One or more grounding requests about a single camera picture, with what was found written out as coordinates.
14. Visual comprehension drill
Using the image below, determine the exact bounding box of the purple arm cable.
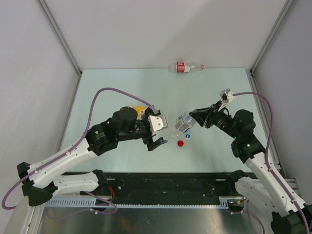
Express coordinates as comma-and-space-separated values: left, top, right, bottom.
233, 91, 310, 234
1, 87, 156, 210

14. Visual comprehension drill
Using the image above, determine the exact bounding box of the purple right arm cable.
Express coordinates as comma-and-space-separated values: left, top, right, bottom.
233, 91, 310, 234

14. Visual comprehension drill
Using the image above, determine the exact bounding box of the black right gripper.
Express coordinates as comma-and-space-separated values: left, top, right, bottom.
190, 100, 240, 139

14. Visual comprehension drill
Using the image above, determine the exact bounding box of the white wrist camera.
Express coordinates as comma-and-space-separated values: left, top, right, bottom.
148, 115, 168, 135
219, 89, 235, 111

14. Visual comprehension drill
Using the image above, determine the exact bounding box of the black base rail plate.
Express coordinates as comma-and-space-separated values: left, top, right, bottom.
79, 170, 269, 212

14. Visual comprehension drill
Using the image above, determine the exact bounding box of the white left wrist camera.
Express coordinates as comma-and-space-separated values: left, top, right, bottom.
148, 115, 168, 135

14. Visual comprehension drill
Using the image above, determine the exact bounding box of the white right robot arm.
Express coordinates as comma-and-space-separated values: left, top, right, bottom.
190, 101, 312, 234

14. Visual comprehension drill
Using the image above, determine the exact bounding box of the red bottle cap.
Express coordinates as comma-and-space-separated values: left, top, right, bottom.
177, 140, 184, 147

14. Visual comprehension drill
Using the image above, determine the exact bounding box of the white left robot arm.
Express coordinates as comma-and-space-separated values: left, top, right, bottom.
17, 107, 168, 207

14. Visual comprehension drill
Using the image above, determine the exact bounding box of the blue-label clear drink bottle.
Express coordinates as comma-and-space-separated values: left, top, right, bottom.
175, 111, 196, 133

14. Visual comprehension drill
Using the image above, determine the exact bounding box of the clear red-label water bottle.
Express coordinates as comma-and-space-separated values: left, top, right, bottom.
168, 62, 205, 74

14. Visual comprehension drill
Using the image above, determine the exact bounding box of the yellow juice bottle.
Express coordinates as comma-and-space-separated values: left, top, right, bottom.
130, 106, 146, 120

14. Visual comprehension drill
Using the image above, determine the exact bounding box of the grey slotted cable duct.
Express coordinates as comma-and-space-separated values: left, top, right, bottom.
45, 196, 228, 209

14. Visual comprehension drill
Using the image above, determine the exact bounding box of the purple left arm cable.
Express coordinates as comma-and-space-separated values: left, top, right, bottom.
1, 87, 156, 210

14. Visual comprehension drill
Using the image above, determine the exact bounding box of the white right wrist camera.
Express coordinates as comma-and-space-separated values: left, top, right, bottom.
219, 89, 235, 111

